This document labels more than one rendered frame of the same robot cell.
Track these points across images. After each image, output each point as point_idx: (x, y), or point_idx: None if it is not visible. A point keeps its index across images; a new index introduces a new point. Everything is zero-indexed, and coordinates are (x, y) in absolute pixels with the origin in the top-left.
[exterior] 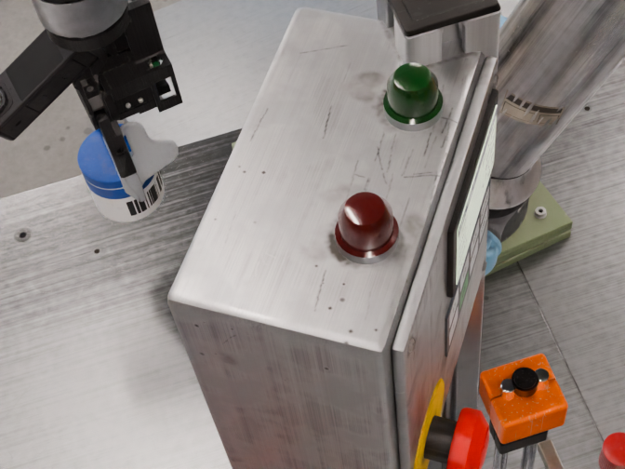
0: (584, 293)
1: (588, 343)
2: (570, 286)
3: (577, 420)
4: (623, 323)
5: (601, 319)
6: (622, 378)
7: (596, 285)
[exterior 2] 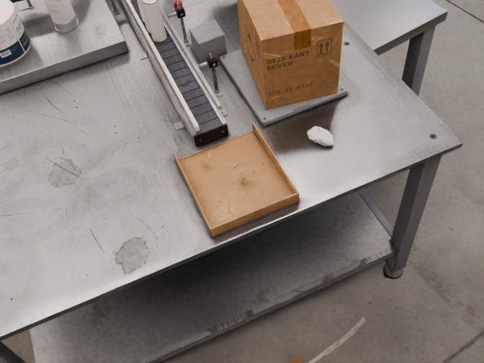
0: (225, 2)
1: (210, 3)
2: (227, 0)
3: (189, 3)
4: (217, 9)
5: (217, 5)
6: (201, 9)
7: (228, 3)
